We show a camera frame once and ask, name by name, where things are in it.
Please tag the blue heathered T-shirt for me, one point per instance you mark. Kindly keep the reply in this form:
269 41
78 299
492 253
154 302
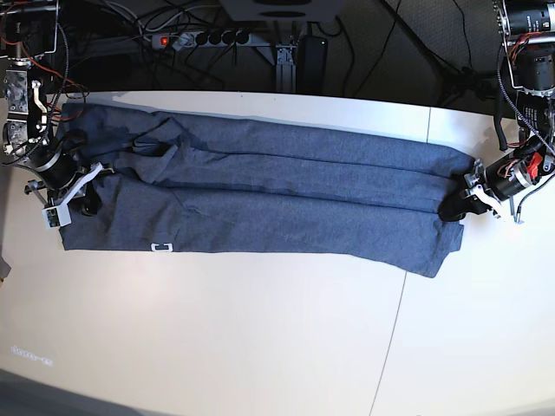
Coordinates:
193 183

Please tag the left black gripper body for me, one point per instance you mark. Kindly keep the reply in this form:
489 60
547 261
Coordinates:
511 175

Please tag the aluminium table frame post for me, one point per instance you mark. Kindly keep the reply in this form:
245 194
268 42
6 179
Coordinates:
279 46

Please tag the black camera tripod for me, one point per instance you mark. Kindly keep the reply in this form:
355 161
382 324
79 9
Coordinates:
454 82

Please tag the grey box under table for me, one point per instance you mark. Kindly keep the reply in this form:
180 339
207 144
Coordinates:
286 10

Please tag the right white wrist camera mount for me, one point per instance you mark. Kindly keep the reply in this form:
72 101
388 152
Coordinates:
56 209

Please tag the power strip with red switch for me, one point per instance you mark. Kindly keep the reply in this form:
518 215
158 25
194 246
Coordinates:
215 38

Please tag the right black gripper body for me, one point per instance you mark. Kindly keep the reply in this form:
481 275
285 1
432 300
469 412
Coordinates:
59 169

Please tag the black power adapter brick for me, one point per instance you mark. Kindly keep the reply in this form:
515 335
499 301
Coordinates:
311 65

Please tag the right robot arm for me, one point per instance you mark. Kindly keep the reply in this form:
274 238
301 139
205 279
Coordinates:
30 30

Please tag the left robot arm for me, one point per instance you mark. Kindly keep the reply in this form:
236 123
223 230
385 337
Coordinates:
523 117

